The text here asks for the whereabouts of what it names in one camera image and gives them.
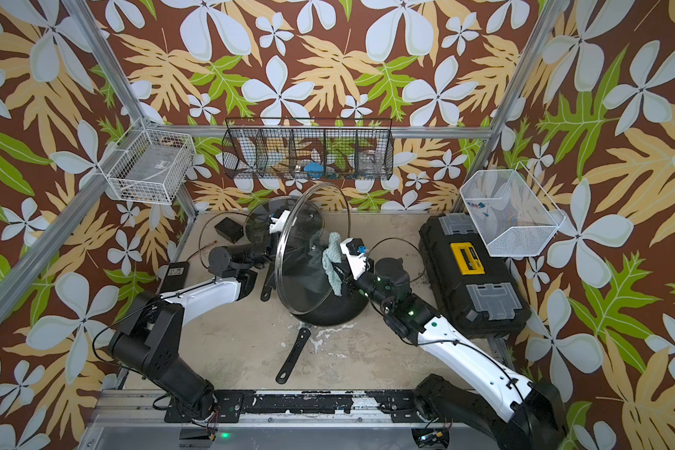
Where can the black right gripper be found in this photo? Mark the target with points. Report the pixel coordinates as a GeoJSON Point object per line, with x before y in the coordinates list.
{"type": "Point", "coordinates": [349, 280]}

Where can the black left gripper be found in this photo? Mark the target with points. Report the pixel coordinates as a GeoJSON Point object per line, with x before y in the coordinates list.
{"type": "Point", "coordinates": [267, 246]}

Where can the light green fluffy cloth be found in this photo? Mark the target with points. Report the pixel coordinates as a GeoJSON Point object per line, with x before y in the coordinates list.
{"type": "Point", "coordinates": [331, 256]}

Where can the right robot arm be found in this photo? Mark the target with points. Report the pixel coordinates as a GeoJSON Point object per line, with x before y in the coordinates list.
{"type": "Point", "coordinates": [512, 410]}

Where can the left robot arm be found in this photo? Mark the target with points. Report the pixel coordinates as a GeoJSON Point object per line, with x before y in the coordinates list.
{"type": "Point", "coordinates": [147, 340]}

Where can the glass lid on back pan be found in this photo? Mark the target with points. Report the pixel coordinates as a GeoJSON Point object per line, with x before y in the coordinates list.
{"type": "Point", "coordinates": [308, 226]}

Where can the black back frying pan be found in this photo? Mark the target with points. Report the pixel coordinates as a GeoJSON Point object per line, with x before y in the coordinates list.
{"type": "Point", "coordinates": [290, 254]}

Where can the black frying pan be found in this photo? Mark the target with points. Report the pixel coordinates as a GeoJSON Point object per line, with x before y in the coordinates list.
{"type": "Point", "coordinates": [337, 312]}
{"type": "Point", "coordinates": [290, 254]}

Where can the small black battery box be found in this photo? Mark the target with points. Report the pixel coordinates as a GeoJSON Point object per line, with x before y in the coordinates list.
{"type": "Point", "coordinates": [230, 230]}

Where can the black front frying pan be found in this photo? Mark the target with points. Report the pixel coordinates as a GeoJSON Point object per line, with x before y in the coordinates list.
{"type": "Point", "coordinates": [337, 312]}

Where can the blue object in basket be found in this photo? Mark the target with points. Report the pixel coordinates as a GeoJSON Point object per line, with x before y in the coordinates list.
{"type": "Point", "coordinates": [314, 170]}

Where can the black power adapter brick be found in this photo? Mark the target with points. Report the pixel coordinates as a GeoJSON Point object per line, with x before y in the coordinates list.
{"type": "Point", "coordinates": [174, 278]}

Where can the black yellow tool case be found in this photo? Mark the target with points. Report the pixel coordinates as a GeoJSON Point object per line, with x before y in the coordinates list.
{"type": "Point", "coordinates": [473, 290]}

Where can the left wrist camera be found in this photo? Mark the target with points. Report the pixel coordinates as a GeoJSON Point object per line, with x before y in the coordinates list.
{"type": "Point", "coordinates": [278, 221]}

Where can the black wire basket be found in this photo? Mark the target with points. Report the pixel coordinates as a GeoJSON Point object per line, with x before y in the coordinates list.
{"type": "Point", "coordinates": [347, 148]}

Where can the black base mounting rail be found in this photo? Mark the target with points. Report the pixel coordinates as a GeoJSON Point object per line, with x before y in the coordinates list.
{"type": "Point", "coordinates": [234, 406]}

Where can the white wire basket left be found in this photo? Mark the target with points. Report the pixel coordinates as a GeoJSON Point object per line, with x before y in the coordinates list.
{"type": "Point", "coordinates": [148, 164]}

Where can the white wire basket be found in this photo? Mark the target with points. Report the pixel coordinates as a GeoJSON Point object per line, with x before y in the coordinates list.
{"type": "Point", "coordinates": [513, 214]}
{"type": "Point", "coordinates": [148, 164]}

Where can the white wire basket right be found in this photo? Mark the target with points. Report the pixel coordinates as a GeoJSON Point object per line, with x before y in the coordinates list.
{"type": "Point", "coordinates": [513, 214]}

